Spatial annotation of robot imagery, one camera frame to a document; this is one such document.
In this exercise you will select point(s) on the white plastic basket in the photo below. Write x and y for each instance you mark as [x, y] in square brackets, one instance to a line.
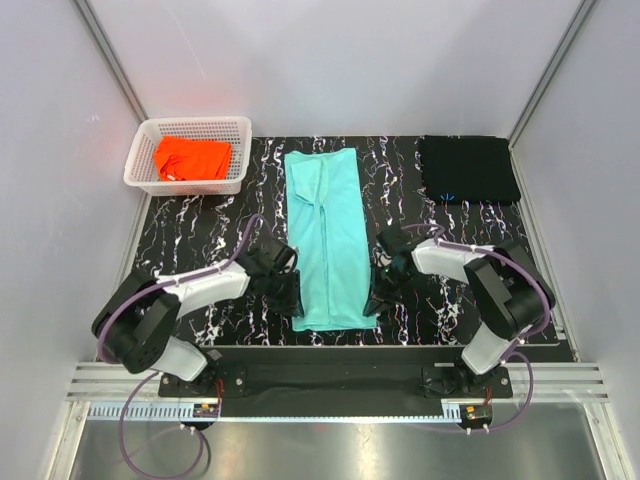
[140, 170]

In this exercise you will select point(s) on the controller board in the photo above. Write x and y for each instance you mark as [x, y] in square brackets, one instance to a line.
[478, 413]
[206, 410]

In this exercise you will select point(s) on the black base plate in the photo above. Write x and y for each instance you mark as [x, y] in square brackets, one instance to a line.
[344, 375]

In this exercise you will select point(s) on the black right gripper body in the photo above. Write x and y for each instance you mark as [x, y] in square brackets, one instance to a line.
[387, 282]

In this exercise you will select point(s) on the teal t shirt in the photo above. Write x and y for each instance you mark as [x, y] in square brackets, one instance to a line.
[326, 223]

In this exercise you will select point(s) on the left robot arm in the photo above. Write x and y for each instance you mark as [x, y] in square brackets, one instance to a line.
[135, 327]

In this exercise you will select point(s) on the folded black t shirt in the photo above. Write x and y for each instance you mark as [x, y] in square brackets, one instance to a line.
[457, 169]

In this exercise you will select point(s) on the orange t shirt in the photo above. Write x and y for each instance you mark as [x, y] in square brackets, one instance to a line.
[181, 159]

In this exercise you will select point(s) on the right controller board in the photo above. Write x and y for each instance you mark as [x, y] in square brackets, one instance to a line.
[478, 413]

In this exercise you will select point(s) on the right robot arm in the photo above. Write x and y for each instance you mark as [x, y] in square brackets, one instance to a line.
[509, 292]

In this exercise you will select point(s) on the left controller board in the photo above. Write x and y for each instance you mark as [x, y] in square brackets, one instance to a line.
[206, 410]

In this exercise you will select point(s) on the white slotted cable duct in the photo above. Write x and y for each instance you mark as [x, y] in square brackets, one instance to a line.
[237, 411]

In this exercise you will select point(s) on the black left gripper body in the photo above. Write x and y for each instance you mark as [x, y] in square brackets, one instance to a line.
[283, 290]

